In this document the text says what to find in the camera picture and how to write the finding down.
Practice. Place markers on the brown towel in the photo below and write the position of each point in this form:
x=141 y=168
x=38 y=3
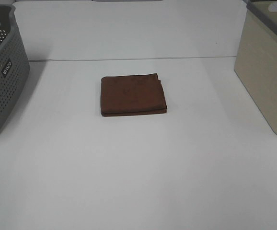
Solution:
x=132 y=95

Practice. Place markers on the beige plastic basket grey rim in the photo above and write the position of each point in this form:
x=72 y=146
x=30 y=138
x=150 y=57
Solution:
x=256 y=60

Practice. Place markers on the grey perforated plastic basket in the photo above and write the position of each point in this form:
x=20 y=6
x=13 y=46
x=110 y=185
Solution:
x=14 y=64

